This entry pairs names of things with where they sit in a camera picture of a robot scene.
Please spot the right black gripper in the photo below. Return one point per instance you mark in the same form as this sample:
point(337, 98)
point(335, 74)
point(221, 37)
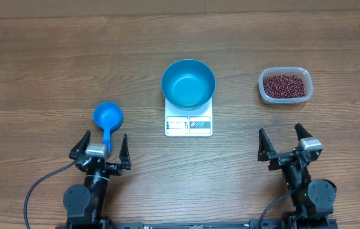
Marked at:
point(278, 159)

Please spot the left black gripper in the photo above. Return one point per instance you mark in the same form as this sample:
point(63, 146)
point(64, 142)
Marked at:
point(116, 170)

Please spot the blue plastic measuring scoop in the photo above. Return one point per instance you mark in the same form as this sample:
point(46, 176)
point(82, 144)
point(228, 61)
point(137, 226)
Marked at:
point(109, 117)

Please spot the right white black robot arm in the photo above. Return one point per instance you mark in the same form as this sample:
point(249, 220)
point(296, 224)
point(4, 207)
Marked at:
point(312, 199)

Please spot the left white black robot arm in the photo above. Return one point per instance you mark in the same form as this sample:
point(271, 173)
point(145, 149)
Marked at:
point(85, 202)

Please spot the white digital kitchen scale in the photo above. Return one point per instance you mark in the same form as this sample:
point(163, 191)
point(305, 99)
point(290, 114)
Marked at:
point(188, 123)

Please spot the teal blue bowl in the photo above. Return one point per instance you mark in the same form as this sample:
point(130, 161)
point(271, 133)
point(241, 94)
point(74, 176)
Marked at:
point(188, 84)

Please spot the red adzuki beans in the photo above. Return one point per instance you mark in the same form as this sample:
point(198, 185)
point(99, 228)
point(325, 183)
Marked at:
point(284, 86)

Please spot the clear plastic food container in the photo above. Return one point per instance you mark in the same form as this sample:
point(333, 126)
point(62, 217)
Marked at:
point(297, 71)

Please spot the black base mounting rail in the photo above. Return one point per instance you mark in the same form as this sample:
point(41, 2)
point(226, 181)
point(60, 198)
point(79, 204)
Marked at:
point(252, 224)

